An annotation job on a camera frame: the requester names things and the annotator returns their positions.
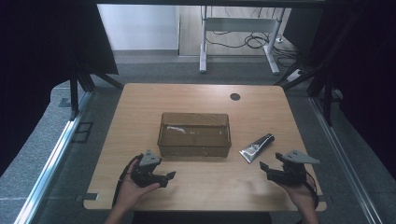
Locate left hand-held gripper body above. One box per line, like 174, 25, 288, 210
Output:
130, 149, 169, 189

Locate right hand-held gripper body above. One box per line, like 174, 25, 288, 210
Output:
266, 149, 321, 187

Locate silver tube with black cap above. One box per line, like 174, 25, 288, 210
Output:
238, 133, 276, 164

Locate clear brown plastic container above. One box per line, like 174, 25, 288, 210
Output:
157, 112, 233, 158

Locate person's left hand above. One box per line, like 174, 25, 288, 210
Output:
116, 159, 162, 211

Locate person's right hand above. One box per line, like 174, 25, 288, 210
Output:
277, 172, 318, 215

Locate black metal stand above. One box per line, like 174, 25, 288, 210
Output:
69, 66, 125, 121
274, 60, 334, 127

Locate white power strip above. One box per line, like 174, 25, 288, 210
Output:
286, 69, 304, 83

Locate black curtain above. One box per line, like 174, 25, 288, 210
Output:
282, 0, 396, 180
0, 0, 120, 177

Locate black wrist strap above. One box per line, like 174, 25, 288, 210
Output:
303, 172, 319, 210
111, 154, 144, 208

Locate aluminium rail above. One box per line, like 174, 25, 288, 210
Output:
308, 96, 383, 224
13, 91, 94, 224

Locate black floor cables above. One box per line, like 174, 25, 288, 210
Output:
205, 7, 301, 68

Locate white metal desk frame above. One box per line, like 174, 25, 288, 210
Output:
199, 5, 286, 76

